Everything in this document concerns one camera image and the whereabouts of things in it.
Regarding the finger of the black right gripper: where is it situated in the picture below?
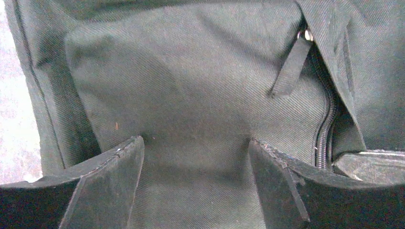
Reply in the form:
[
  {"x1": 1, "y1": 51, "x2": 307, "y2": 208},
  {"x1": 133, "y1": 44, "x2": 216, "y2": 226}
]
[{"x1": 332, "y1": 150, "x2": 405, "y2": 185}]

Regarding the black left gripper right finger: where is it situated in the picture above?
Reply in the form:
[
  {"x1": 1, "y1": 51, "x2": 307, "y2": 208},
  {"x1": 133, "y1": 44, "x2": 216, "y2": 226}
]
[{"x1": 248, "y1": 139, "x2": 405, "y2": 229}]

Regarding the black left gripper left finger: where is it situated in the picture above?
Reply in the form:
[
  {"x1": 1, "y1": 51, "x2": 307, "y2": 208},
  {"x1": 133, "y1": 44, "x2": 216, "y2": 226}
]
[{"x1": 0, "y1": 136, "x2": 145, "y2": 229}]

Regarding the black backpack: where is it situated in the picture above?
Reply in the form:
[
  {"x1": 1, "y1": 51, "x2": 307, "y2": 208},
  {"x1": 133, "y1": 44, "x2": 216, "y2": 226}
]
[{"x1": 5, "y1": 0, "x2": 405, "y2": 229}]

